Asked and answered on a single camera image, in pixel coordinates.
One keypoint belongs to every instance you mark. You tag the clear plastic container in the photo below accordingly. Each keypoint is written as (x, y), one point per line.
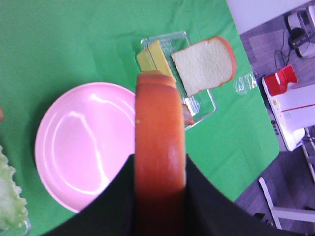
(202, 104)
(23, 230)

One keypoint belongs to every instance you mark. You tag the green tablecloth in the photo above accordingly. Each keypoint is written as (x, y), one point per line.
(50, 46)

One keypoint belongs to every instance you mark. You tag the pink round plate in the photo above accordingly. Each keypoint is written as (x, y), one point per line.
(83, 141)

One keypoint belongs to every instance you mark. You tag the left clear plastic container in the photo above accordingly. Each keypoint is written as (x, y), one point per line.
(23, 230)

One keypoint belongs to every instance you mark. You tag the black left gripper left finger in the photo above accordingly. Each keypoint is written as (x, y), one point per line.
(110, 214)

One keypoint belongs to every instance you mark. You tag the white red device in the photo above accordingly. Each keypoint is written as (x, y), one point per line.
(292, 103)

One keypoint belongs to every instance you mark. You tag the white frame stand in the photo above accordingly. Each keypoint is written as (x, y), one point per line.
(278, 213)

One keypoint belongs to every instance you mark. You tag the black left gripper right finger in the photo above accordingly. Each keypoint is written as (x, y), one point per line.
(209, 213)

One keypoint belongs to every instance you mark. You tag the clear tape patch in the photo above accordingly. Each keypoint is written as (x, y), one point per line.
(244, 84)

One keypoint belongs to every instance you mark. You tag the green lettuce leaf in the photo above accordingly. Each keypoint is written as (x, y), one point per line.
(13, 212)

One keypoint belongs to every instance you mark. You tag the red bacon strip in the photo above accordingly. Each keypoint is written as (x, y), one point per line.
(188, 118)

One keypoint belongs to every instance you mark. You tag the bread slice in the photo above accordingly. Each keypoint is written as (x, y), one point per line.
(207, 64)
(160, 157)

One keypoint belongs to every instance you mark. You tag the yellow cheese slice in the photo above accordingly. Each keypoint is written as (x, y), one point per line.
(153, 58)

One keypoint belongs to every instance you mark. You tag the right clear plastic container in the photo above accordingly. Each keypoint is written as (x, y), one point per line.
(202, 104)

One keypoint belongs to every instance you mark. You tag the white floor equipment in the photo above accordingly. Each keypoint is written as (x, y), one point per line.
(301, 28)

